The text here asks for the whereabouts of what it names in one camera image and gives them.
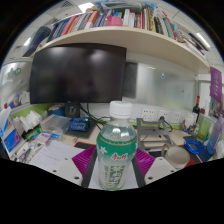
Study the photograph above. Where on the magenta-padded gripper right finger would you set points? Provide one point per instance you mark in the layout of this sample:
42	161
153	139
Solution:
145	161

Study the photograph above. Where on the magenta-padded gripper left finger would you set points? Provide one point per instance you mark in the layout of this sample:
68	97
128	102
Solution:
85	161

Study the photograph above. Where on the green-labelled clear drink bottle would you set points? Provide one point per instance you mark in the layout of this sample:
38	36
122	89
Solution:
116	150

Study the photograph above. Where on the purple water jug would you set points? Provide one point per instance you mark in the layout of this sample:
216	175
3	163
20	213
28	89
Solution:
216	136

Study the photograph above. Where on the black desk mat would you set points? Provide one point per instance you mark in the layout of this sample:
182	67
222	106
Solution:
155	153

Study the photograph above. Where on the blank white paper sheet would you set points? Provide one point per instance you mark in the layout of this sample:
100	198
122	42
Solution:
94	178

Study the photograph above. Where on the grey metal laptop stand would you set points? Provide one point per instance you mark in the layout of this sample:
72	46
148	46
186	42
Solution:
146	131

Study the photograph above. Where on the printed white paper sheet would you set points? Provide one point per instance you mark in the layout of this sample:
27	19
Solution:
55	155

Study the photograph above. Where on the white ribbed mug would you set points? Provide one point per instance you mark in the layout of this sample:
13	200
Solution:
176	156

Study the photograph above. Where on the flat round red coaster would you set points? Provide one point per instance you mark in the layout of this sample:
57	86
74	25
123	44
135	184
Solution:
191	163

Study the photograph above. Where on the clear plastic box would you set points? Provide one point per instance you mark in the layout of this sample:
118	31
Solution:
56	123

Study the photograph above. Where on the navy blue mouse pad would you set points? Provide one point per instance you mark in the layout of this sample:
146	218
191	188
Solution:
200	156

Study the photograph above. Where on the white jar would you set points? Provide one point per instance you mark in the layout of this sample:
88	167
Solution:
189	120

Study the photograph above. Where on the green glass vase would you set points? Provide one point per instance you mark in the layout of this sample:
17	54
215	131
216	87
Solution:
202	131

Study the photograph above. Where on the white tissue pack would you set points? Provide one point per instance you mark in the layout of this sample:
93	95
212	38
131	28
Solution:
30	121

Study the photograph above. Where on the black computer monitor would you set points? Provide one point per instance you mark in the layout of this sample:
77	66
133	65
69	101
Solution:
76	73

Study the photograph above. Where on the purple hanging banner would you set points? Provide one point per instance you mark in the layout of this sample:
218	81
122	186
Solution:
216	85

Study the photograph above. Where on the ceiling lights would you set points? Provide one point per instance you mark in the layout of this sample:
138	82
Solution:
86	6

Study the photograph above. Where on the white wall socket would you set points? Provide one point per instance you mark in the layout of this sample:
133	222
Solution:
176	117
164	116
149	114

